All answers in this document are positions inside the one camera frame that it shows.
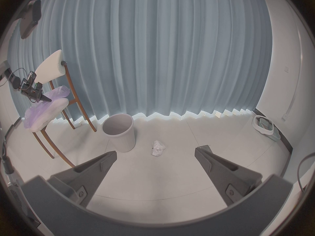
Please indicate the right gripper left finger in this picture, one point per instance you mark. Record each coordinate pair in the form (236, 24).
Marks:
(81, 178)

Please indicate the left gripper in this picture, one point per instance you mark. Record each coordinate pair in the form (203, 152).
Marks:
(30, 90)

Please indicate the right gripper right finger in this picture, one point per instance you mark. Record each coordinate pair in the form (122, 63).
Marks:
(228, 176)

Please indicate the purple plastic bag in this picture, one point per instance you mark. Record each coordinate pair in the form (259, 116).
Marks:
(39, 111)

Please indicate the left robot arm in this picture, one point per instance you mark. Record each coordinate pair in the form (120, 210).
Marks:
(12, 80)

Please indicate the white trash bin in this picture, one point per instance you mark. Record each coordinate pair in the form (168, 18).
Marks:
(123, 136)

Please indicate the wooden chair with white cushions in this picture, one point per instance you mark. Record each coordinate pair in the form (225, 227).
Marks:
(49, 67)

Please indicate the pale green plastic basin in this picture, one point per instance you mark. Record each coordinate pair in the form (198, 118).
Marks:
(267, 129)

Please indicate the crumpled white plastic wrapper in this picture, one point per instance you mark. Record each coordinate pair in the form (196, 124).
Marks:
(158, 148)

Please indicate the pale blue curtain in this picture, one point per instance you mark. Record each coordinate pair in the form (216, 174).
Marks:
(152, 53)

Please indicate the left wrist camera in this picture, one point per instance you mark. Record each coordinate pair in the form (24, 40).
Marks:
(31, 75)

